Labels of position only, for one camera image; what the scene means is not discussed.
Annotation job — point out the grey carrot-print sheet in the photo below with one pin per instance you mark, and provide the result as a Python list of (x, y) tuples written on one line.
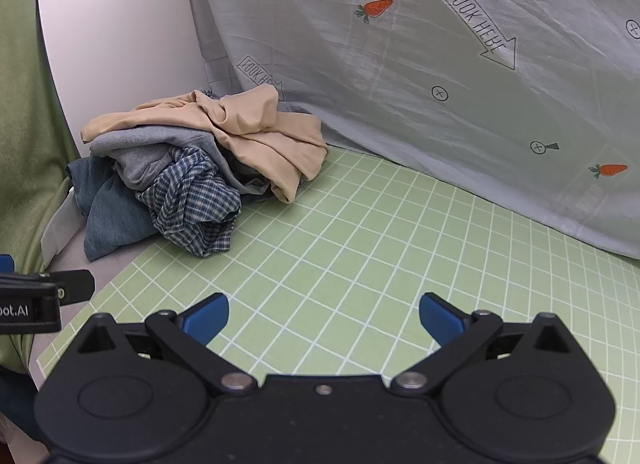
[(532, 104)]

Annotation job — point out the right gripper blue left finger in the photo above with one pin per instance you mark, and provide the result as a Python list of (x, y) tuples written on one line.
[(182, 339)]

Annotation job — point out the grey sweatshirt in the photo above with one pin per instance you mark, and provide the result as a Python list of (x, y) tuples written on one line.
[(141, 153)]

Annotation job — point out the beige long-sleeve top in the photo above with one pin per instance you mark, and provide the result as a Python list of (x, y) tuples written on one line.
[(284, 147)]

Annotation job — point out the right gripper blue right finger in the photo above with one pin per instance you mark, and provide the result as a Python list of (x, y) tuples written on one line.
[(462, 337)]

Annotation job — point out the blue denim garment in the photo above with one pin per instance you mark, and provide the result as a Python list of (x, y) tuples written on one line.
[(114, 216)]

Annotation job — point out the green grid cutting mat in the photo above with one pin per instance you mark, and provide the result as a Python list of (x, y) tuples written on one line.
[(331, 283)]

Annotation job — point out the blue plaid shirt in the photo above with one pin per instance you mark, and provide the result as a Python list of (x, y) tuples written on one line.
[(191, 204)]

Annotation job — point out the green fabric at left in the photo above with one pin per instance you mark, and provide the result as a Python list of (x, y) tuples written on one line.
[(36, 145)]

